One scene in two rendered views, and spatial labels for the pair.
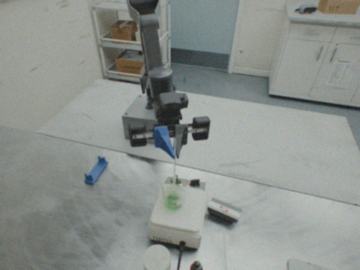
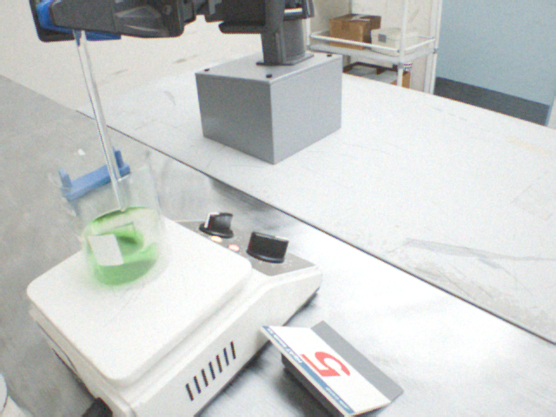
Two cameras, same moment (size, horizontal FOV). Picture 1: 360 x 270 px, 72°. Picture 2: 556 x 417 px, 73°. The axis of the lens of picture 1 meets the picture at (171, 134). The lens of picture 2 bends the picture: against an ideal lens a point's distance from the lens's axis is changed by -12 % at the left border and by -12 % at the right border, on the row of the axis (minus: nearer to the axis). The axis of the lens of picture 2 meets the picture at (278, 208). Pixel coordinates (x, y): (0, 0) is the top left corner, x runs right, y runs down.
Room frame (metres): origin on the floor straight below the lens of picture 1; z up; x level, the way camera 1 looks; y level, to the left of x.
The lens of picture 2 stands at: (0.23, -0.20, 1.18)
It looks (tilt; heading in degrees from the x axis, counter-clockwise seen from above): 35 degrees down; 27
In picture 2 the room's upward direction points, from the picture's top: 3 degrees counter-clockwise
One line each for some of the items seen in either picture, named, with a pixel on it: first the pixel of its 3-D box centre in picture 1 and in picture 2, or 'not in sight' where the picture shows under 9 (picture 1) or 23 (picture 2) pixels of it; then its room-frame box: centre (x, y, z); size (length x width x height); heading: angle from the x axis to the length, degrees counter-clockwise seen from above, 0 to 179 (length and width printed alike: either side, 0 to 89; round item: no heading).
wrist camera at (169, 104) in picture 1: (170, 104); not in sight; (0.47, 0.00, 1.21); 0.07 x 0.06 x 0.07; 102
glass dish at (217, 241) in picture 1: (223, 239); not in sight; (0.31, -0.13, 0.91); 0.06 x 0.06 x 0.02
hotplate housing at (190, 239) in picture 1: (180, 207); (175, 303); (0.38, -0.02, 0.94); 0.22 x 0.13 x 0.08; 168
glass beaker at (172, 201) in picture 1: (172, 191); (114, 215); (0.37, 0.00, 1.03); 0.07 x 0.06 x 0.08; 70
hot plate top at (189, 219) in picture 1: (179, 206); (135, 281); (0.36, -0.02, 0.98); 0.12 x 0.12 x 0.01; 78
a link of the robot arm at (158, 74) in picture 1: (161, 88); not in sight; (0.57, 0.03, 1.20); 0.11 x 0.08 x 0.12; 12
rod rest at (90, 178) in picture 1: (95, 168); not in sight; (0.55, 0.25, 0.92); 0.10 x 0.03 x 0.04; 163
